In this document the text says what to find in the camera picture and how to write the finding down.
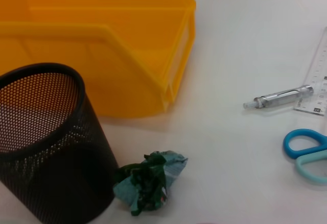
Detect green plastic wrapper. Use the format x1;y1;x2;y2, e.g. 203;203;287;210
113;151;189;216

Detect silver clear pen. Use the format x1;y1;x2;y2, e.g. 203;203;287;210
242;85;314;109

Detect blue scissors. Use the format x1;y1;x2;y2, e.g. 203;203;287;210
283;129;327;186

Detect clear plastic ruler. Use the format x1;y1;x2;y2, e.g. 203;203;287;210
293;26;327;117

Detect black mesh pen holder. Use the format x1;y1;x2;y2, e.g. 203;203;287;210
0;62;120;224

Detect yellow plastic bin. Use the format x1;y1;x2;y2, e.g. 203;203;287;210
0;0;197;119

